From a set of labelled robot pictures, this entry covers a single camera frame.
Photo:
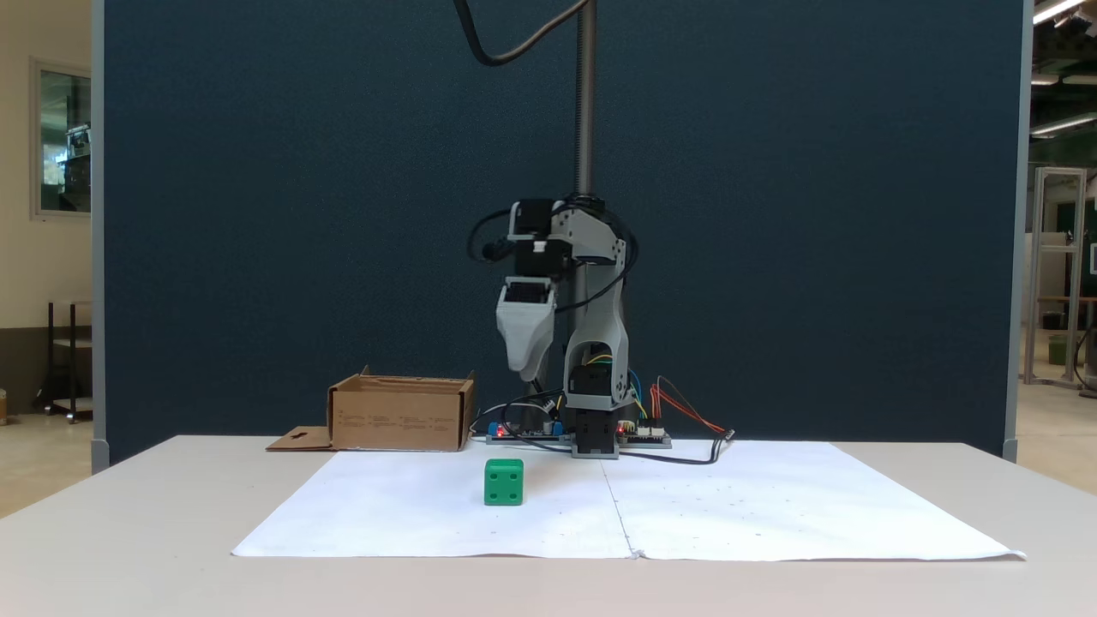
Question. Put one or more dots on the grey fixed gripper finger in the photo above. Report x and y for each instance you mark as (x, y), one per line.
(523, 351)

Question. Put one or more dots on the dark grey moving gripper finger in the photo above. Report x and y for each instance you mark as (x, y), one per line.
(542, 368)

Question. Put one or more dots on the green die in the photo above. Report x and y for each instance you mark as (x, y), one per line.
(504, 482)

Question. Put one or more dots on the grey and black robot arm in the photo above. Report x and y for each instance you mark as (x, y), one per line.
(596, 343)

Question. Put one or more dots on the blue circuit board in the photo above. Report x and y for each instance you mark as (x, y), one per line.
(523, 431)

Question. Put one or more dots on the brown cardboard box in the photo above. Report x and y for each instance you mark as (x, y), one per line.
(398, 416)

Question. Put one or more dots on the white paper sheet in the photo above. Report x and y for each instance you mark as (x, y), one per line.
(788, 506)
(411, 506)

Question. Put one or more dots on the metal stand pole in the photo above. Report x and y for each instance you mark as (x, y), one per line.
(585, 94)

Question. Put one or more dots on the dark blue partition panel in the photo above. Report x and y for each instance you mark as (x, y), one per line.
(300, 214)

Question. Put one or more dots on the black shelf cart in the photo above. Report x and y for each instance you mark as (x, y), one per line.
(68, 360)

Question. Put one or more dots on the ceiling light strip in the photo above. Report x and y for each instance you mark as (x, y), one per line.
(1056, 10)
(1063, 125)

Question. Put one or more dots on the framed wall window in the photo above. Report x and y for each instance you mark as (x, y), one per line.
(64, 141)

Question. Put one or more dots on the aluminium frame rack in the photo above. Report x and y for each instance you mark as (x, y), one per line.
(1058, 274)

